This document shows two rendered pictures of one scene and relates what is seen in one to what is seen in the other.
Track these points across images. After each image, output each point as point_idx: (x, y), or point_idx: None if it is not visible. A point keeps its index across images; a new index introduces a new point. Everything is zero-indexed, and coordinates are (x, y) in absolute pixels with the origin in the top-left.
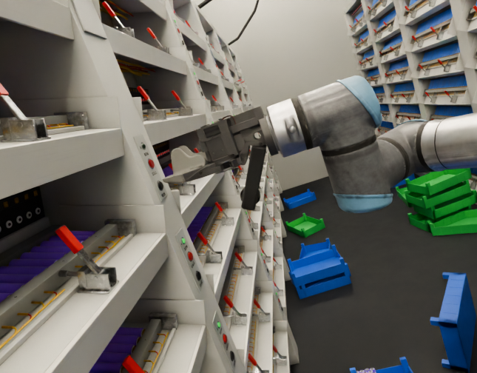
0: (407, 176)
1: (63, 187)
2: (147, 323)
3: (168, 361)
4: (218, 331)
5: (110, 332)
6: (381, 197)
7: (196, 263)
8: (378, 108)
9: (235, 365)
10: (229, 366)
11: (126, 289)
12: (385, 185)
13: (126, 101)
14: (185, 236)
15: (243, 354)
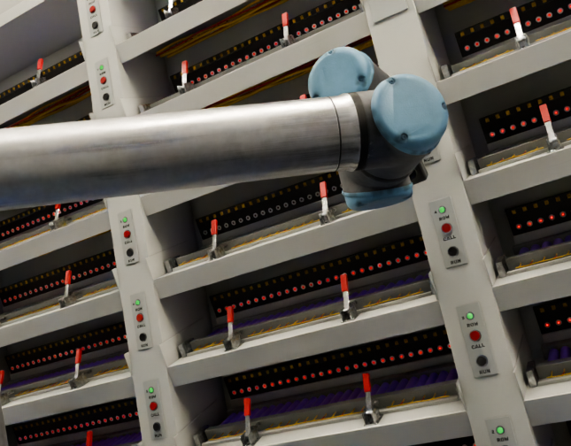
0: (370, 172)
1: None
2: None
3: (394, 305)
4: (464, 321)
5: (314, 247)
6: (343, 195)
7: (459, 239)
8: (311, 96)
9: (485, 375)
10: (468, 365)
11: (333, 227)
12: (344, 181)
13: (412, 66)
14: (451, 205)
15: (515, 379)
